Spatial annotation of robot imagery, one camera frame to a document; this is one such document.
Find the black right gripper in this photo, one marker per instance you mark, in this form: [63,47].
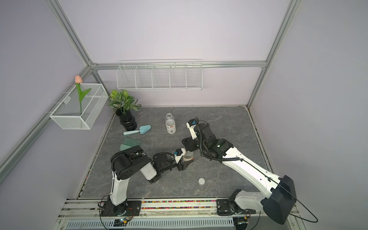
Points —
[188,143]

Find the pink artificial tulip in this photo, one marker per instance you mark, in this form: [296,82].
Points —
[81,93]

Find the green artificial leafy plant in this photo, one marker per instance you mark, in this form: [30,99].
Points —
[123,102]

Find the aluminium frame profiles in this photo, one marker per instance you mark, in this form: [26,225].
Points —
[23,146]

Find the green hand brush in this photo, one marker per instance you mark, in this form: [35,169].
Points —
[131,142]

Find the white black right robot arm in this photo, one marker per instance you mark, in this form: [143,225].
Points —
[277,195]

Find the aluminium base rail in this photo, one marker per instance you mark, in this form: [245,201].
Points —
[154,208]

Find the white wire basket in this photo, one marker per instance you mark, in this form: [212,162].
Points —
[67,113]

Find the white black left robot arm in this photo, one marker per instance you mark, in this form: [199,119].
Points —
[126,163]

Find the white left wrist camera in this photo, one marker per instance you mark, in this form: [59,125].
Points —
[178,154]

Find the white bottle cap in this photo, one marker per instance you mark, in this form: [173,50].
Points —
[201,181]

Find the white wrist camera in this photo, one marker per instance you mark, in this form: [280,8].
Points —
[192,126]
[178,154]

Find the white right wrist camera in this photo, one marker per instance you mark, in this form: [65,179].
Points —
[192,126]

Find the light blue plastic trowel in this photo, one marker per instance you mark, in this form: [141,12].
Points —
[141,130]

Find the clear bottle red cream label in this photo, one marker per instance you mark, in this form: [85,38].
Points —
[188,156]

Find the white wire wall shelf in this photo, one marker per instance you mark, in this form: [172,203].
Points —
[160,74]

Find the black glossy plant vase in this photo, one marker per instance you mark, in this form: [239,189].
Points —
[127,120]

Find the grey slotted cable duct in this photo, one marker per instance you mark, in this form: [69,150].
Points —
[151,223]

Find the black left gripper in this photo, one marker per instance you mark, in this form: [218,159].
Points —
[184,166]

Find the clear bottle yellow white label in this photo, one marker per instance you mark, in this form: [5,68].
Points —
[170,123]

